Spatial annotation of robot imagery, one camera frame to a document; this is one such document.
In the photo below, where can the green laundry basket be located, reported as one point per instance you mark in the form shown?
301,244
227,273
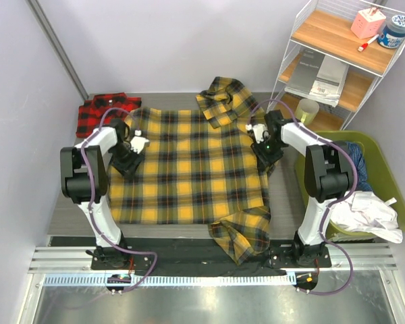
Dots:
380,178

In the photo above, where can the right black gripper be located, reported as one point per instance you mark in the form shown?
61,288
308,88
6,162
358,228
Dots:
266,159

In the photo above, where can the pale green mug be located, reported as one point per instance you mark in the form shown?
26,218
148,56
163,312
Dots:
306,111

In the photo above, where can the slotted cable duct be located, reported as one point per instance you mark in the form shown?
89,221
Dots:
115,280

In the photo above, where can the red white marker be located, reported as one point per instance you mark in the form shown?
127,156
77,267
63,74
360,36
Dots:
365,45

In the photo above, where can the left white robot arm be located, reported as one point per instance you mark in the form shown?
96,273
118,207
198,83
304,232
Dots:
84,180

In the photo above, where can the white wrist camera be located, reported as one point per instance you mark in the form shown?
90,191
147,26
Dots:
258,131
138,142

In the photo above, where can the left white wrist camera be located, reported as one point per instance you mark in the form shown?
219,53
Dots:
138,142

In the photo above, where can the blue checked shirt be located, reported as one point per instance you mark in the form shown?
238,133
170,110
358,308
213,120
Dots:
357,157

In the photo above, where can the blue lidded jar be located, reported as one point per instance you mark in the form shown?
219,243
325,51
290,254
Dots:
393,32

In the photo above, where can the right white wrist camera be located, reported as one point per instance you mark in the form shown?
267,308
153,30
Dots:
258,131

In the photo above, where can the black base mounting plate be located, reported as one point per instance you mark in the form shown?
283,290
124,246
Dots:
183,257

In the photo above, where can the yellow plaid long sleeve shirt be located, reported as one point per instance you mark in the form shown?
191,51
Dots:
199,168

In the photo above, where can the white wire shelf unit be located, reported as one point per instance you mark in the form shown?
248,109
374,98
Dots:
324,26

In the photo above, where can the white shirt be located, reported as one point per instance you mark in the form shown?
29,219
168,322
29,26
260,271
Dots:
365,212

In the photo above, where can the red black plaid shirt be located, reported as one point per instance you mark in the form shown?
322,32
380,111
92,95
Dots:
92,110

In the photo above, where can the grey corner wall post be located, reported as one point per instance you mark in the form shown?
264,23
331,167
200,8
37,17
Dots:
56,45

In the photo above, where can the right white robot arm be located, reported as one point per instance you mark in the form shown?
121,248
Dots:
329,174

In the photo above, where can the pink cube power strip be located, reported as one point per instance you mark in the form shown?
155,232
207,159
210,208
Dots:
367,22

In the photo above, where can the aluminium rail frame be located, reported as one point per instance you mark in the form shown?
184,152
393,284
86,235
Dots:
361,286

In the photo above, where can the grey setup guide booklet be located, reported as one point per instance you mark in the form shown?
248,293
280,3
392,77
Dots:
306,70

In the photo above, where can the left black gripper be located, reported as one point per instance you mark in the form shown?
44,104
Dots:
128,169

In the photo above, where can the white paper manuals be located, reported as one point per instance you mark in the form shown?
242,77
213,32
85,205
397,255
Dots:
328,86

